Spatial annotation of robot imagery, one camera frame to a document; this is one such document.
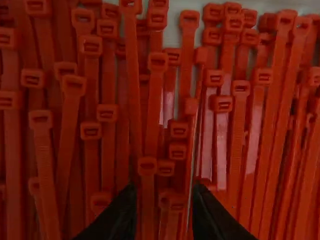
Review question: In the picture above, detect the row of orange cable ties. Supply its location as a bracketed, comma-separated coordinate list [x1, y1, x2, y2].
[0, 0, 320, 240]

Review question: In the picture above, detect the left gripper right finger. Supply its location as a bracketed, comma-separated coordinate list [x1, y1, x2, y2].
[191, 183, 259, 240]

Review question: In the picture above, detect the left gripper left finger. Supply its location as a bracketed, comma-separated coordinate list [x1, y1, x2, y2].
[73, 183, 138, 240]

